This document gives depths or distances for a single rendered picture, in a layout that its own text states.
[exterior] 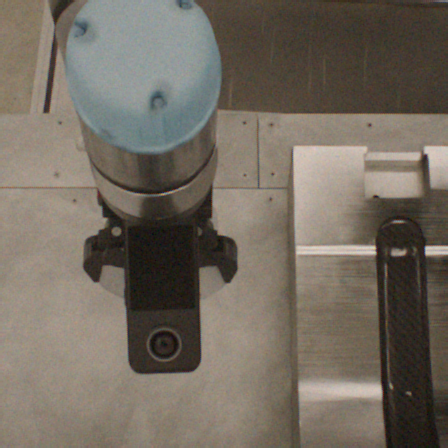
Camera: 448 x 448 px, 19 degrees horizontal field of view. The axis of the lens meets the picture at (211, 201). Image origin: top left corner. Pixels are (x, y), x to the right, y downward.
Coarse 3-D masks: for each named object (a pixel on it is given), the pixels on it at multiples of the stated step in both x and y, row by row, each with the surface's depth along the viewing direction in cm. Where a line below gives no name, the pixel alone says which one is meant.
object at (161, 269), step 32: (128, 224) 79; (192, 224) 80; (128, 256) 80; (160, 256) 80; (192, 256) 80; (128, 288) 80; (160, 288) 80; (192, 288) 80; (128, 320) 81; (160, 320) 81; (192, 320) 81; (128, 352) 81; (160, 352) 80; (192, 352) 81
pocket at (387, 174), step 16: (368, 160) 108; (384, 160) 108; (400, 160) 108; (416, 160) 108; (368, 176) 108; (384, 176) 108; (400, 176) 108; (416, 176) 108; (368, 192) 108; (384, 192) 108; (400, 192) 108; (416, 192) 108
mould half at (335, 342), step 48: (288, 192) 113; (336, 192) 105; (432, 192) 105; (288, 240) 112; (336, 240) 104; (432, 240) 104; (336, 288) 103; (432, 288) 103; (336, 336) 101; (432, 336) 101; (336, 384) 100; (432, 384) 100; (336, 432) 98; (384, 432) 98
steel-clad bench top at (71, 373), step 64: (0, 128) 117; (64, 128) 117; (256, 128) 117; (320, 128) 117; (384, 128) 117; (0, 192) 115; (64, 192) 115; (256, 192) 115; (0, 256) 113; (64, 256) 113; (256, 256) 113; (0, 320) 111; (64, 320) 111; (256, 320) 111; (0, 384) 109; (64, 384) 109; (128, 384) 109; (192, 384) 109; (256, 384) 109
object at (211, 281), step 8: (216, 216) 94; (216, 224) 94; (200, 272) 89; (208, 272) 89; (216, 272) 89; (200, 280) 91; (208, 280) 91; (216, 280) 91; (200, 288) 93; (208, 288) 93; (216, 288) 93; (200, 296) 95; (208, 296) 95
